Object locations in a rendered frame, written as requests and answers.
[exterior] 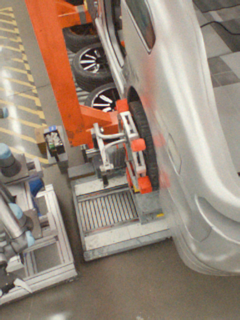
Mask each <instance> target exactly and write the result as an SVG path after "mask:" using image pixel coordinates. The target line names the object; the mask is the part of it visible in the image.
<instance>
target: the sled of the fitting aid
mask: <svg viewBox="0 0 240 320"><path fill-rule="evenodd" d="M129 190H130V193H131V194H132V198H133V201H134V205H135V207H136V211H137V215H138V218H139V220H140V222H141V225H142V226H143V224H149V223H153V222H156V221H160V220H163V219H166V218H165V216H164V214H163V211H162V210H161V211H156V212H152V213H149V214H142V211H141V207H140V204H139V203H138V199H137V196H136V194H134V195H133V191H132V190H131V189H130V188H129Z"/></svg>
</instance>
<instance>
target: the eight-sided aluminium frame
mask: <svg viewBox="0 0 240 320"><path fill-rule="evenodd" d="M127 119H128V121H129V123H130V125H131V127H132V131H133V133H131V132H130V131H129V128H128V124H127V122H126V120H127ZM117 121H118V128H119V133H121V132H122V130H121V121H123V123H124V127H125V130H126V132H127V137H128V140H129V144H130V142H131V141H133V140H136V139H140V138H139V136H138V132H137V131H136V128H135V126H134V122H133V119H132V117H131V114H130V113H129V111H128V112H122V113H119V114H117ZM130 147H131V145H130ZM131 150H132V147H131ZM138 154H139V157H140V161H141V163H140V164H138V162H137V157H136V153H135V152H133V150H132V156H133V159H132V160H128V161H125V162H126V164H127V169H128V171H129V175H130V178H131V181H132V183H133V184H134V185H135V187H136V189H139V188H138V180H137V178H140V173H142V177H145V176H146V166H145V163H144V158H143V153H142V151H139V152H138ZM129 163H132V166H133V169H134V172H135V175H136V176H133V172H132V170H131V168H130V165H129Z"/></svg>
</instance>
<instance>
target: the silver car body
mask: <svg viewBox="0 0 240 320"><path fill-rule="evenodd" d="M95 3H96V5H95ZM95 3H94V6H97V12H96V19H95V20H94V22H95V27H96V31H97V33H98V35H99V38H100V40H101V44H102V46H103V49H104V53H105V55H106V57H107V61H108V63H109V68H110V70H111V74H112V78H113V80H114V82H115V85H116V87H117V90H118V93H119V96H120V98H121V99H126V94H127V88H128V86H129V85H132V86H134V88H135V89H136V91H137V93H138V96H139V97H140V98H141V102H142V105H143V107H144V111H145V113H146V117H147V120H148V122H149V127H150V130H151V135H152V140H153V144H154V151H155V154H156V158H157V167H158V173H159V203H160V205H161V209H162V212H163V214H164V216H165V218H166V221H167V225H168V227H169V230H170V232H171V236H172V238H173V239H174V243H175V245H176V248H177V251H178V254H179V256H180V258H181V259H182V261H183V262H184V263H185V265H187V266H188V267H189V268H191V269H192V270H194V271H196V272H198V273H203V274H208V275H214V276H237V275H240V0H96V2H95Z"/></svg>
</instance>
